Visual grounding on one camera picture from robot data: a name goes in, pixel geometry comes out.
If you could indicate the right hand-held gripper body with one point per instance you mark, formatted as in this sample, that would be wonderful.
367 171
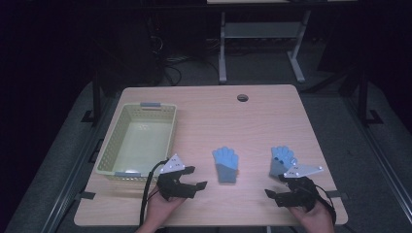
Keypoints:
301 194

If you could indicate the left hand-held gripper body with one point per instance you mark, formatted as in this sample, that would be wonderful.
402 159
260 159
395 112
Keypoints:
173 189

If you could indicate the blue knit glove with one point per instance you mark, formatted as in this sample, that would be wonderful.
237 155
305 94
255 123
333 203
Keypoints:
280 158
225 165

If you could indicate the pale yellow plastic basket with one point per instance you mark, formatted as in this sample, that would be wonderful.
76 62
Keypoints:
142 142

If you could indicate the person's left hand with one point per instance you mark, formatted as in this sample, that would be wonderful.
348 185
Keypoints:
160 210

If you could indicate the person's right hand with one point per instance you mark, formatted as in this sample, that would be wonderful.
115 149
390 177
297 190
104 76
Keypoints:
315 220

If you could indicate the black tape strip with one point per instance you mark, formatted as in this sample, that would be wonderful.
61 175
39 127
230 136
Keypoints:
336 194
85 195

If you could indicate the black metal stand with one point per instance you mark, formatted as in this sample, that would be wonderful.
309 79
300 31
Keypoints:
96 97
363 100

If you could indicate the grey metal rail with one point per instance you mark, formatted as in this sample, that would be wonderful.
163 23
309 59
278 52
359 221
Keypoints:
379 155
74 174

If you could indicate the white metal table frame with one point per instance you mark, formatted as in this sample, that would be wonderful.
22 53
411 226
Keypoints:
262 30

